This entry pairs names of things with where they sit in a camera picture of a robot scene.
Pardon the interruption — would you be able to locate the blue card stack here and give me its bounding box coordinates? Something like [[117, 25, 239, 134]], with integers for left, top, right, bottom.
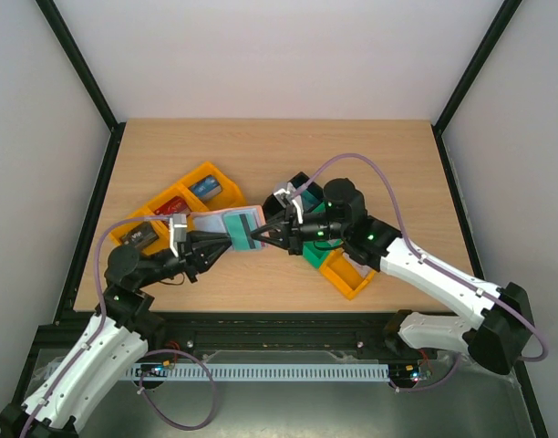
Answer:
[[189, 174, 222, 203]]

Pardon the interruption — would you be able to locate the yellow triple storage bin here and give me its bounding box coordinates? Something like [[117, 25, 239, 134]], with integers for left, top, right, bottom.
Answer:
[[109, 162, 246, 255]]

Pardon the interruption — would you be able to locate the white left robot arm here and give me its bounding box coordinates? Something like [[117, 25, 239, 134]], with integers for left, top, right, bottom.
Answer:
[[0, 231, 232, 437]]

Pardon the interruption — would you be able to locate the black storage bin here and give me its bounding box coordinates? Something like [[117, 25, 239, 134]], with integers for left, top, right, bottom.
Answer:
[[263, 172, 325, 224]]

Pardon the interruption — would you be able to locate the yellow single storage bin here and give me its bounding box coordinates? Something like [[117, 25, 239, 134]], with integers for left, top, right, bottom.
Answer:
[[319, 249, 376, 300]]

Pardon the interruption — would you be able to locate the white slotted cable duct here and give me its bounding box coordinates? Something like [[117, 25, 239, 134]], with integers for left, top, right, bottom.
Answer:
[[117, 362, 390, 382]]

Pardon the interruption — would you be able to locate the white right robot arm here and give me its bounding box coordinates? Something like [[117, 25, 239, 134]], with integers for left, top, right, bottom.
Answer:
[[251, 178, 533, 375]]

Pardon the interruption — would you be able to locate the green storage bin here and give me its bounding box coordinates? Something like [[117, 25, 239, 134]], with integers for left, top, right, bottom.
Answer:
[[303, 240, 340, 269]]

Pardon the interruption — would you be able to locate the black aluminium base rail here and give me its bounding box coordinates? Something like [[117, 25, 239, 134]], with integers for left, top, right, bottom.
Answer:
[[32, 311, 517, 361]]

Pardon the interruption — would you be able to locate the red card stack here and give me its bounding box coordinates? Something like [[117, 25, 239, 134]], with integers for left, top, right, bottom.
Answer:
[[154, 195, 191, 215]]

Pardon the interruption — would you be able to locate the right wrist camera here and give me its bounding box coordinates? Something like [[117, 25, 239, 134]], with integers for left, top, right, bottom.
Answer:
[[273, 182, 305, 224]]

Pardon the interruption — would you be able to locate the purple floor cable loop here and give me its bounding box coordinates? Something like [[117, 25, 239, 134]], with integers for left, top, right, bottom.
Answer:
[[135, 347, 221, 430]]

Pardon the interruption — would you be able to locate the teal card stack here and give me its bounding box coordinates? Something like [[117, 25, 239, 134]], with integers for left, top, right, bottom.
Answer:
[[301, 182, 324, 211]]

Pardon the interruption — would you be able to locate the black card stack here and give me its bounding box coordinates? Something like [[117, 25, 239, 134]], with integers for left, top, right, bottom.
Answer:
[[120, 222, 159, 251]]

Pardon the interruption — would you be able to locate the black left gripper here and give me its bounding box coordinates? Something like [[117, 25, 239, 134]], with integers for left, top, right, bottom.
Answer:
[[138, 230, 233, 288]]

